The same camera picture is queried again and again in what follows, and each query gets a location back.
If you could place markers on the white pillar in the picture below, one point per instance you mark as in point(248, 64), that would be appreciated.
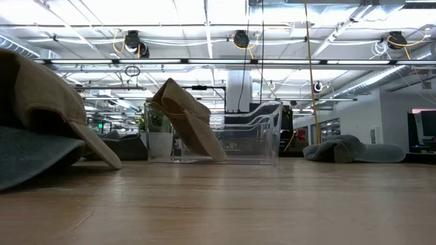
point(238, 88)

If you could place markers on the clear plastic bin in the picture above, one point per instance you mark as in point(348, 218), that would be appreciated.
point(260, 119)
point(265, 149)

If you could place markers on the long ceiling light strip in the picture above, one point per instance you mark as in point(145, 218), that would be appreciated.
point(218, 61)

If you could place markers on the small green potted plant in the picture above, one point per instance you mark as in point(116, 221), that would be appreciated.
point(160, 143)

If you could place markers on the black monitor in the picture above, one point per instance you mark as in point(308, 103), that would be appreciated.
point(427, 129)

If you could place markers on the silver ventilation duct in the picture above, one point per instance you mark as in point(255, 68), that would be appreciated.
point(374, 80)

